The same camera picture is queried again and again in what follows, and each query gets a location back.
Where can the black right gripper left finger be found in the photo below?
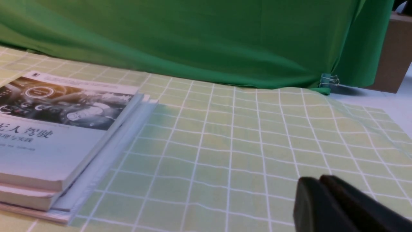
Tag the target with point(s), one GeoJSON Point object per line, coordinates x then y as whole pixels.
{"type": "Point", "coordinates": [316, 210]}

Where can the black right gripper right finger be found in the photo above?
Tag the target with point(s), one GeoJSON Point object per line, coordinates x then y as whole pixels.
{"type": "Point", "coordinates": [367, 214]}

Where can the green checkered tablecloth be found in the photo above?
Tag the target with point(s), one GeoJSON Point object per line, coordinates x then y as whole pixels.
{"type": "Point", "coordinates": [216, 158]}

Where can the brown cardboard box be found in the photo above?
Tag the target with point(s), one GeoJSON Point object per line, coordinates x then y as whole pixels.
{"type": "Point", "coordinates": [396, 54]}

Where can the green backdrop cloth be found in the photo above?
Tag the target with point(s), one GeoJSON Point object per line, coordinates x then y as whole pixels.
{"type": "Point", "coordinates": [267, 44]}

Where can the middle white book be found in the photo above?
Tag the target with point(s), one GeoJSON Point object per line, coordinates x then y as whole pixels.
{"type": "Point", "coordinates": [29, 196]}

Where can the top white self-driving book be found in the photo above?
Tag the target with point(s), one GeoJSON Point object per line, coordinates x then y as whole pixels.
{"type": "Point", "coordinates": [43, 97]}

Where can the bottom thin book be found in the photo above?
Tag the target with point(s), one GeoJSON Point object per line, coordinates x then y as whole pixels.
{"type": "Point", "coordinates": [68, 204]}

